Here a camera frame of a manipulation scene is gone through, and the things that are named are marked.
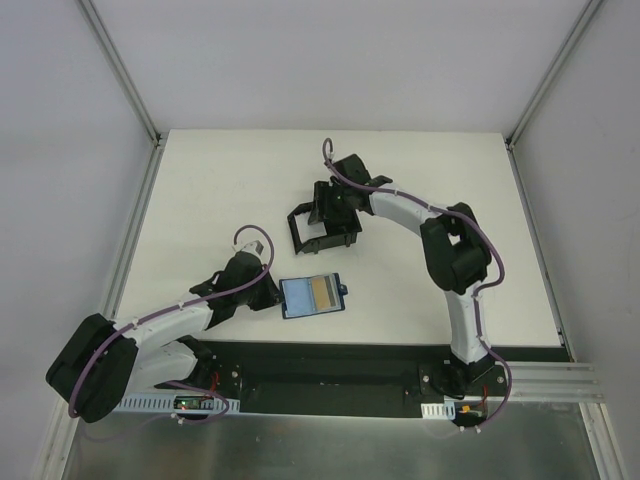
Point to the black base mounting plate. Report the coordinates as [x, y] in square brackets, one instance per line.
[374, 381]

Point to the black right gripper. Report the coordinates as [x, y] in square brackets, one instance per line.
[334, 215]

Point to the left white cable duct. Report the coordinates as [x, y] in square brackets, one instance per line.
[158, 403]

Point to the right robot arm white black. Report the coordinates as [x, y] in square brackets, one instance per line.
[456, 257]

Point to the white cable duct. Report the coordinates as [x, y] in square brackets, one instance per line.
[158, 403]
[438, 411]

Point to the left aluminium frame post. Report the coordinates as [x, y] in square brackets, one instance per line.
[118, 68]

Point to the right aluminium frame post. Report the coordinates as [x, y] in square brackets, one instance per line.
[567, 48]

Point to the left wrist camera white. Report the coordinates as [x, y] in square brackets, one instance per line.
[255, 248]

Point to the blue leather card holder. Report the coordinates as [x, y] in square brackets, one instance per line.
[298, 300]

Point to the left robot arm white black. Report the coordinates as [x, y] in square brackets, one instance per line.
[105, 360]

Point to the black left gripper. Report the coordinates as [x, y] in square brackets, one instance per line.
[270, 293]

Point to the black plastic card tray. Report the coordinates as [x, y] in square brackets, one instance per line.
[312, 239]

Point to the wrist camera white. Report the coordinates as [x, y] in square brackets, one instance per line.
[329, 164]
[255, 248]

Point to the right white cable duct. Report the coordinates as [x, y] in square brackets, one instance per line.
[438, 411]

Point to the aluminium frame post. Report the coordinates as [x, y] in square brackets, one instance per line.
[118, 68]
[567, 48]

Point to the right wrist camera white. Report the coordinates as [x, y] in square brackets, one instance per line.
[329, 164]

